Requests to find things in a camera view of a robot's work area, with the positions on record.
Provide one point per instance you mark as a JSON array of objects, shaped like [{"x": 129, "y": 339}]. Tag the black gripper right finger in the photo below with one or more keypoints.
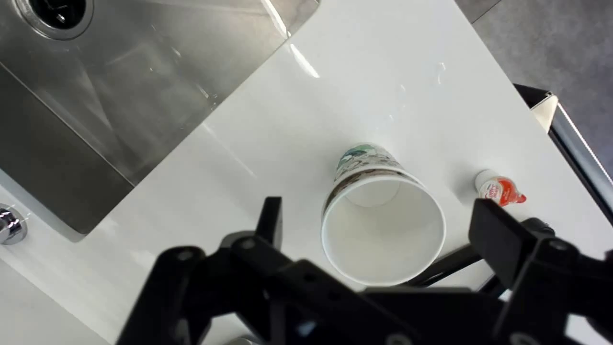
[{"x": 500, "y": 243}]

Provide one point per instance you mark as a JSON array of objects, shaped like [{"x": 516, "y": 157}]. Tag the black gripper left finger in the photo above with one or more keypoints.
[{"x": 269, "y": 222}]

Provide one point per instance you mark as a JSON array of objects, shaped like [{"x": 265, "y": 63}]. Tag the white printed paper cup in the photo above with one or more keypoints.
[
  {"x": 364, "y": 158},
  {"x": 384, "y": 237}
]

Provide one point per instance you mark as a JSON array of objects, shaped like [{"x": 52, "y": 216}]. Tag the small red-capped white bottle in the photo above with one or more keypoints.
[{"x": 500, "y": 191}]

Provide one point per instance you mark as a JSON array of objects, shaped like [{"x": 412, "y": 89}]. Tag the black metal stand bar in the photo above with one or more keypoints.
[{"x": 577, "y": 151}]

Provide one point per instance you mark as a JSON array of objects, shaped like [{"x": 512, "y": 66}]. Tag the stainless steel sink basin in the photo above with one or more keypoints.
[{"x": 96, "y": 97}]

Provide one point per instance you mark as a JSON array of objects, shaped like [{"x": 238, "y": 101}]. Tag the chrome sink faucet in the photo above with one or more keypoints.
[{"x": 8, "y": 226}]

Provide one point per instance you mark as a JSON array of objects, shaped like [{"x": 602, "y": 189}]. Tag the round sink drain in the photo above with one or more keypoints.
[{"x": 54, "y": 15}]

